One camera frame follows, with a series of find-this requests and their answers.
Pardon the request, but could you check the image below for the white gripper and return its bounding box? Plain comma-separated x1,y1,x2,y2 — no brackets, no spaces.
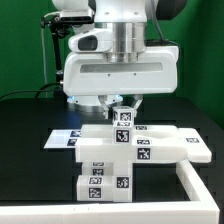
63,46,179,118

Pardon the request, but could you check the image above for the white tagged cube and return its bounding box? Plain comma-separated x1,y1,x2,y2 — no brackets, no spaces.
113,106,135,124
113,121,133,144

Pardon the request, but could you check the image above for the white chair back frame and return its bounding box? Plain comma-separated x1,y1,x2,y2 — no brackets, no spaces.
75,125,212,164

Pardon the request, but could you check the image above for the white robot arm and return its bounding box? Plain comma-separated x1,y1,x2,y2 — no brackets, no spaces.
52,0,187,112

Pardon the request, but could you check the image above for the white U-shaped fence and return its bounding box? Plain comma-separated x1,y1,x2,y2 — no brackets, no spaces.
0,160,220,224

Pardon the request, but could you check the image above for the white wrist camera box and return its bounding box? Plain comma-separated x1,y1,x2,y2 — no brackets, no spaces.
68,28,113,53

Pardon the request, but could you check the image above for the black cable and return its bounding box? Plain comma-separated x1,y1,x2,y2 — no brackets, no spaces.
0,81,64,102

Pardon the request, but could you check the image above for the grey mounted camera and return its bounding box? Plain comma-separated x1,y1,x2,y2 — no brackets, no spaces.
59,9,93,20

